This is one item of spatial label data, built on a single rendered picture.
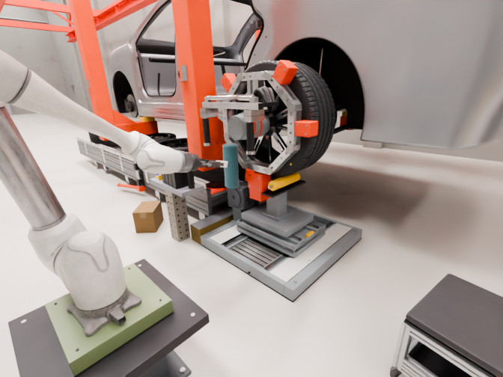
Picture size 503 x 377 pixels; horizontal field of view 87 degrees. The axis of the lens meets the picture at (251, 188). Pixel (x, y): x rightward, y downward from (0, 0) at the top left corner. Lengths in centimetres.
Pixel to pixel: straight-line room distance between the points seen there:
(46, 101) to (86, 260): 45
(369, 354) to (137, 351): 90
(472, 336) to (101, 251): 113
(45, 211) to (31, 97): 38
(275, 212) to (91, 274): 117
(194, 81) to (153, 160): 84
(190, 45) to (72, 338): 149
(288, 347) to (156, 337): 58
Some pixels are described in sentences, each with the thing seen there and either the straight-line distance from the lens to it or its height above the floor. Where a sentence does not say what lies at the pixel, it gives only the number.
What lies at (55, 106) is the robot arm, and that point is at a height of 101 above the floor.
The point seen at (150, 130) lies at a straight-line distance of 375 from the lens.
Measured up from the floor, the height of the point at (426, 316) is 34.
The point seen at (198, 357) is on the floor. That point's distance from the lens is 133.
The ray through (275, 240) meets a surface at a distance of 169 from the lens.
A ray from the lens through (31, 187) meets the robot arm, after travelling 105.
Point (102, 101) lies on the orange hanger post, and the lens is 355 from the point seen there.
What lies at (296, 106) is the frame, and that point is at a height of 95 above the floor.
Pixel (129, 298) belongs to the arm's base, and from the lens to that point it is 108.
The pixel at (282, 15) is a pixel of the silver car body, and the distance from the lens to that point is 198.
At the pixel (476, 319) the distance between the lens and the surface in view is 117.
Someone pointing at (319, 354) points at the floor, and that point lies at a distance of 133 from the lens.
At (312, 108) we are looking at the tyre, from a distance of 139.
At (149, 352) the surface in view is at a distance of 100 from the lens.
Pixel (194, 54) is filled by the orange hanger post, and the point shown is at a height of 124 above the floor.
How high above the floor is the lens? 104
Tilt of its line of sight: 21 degrees down
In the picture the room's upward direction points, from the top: 2 degrees counter-clockwise
